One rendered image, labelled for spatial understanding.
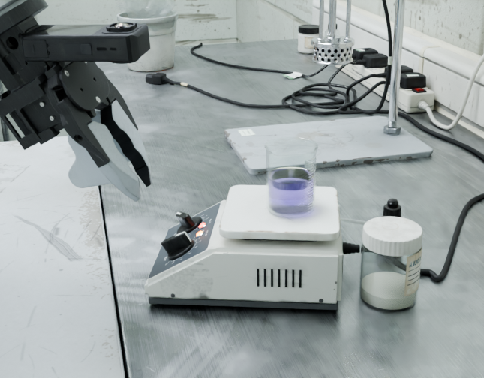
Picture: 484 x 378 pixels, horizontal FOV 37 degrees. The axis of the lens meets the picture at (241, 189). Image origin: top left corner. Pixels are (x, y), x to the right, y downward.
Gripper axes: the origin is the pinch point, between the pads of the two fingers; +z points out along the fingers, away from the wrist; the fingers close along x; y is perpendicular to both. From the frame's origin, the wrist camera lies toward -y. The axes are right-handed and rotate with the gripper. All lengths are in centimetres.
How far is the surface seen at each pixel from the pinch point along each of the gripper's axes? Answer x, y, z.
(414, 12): -94, -18, 17
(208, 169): -34.7, 11.1, 11.9
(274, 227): 0.5, -9.8, 10.2
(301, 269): 1.9, -10.5, 14.8
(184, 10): -232, 82, 0
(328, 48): -47.4, -10.8, 6.2
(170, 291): 4.0, 2.2, 10.9
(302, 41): -118, 12, 16
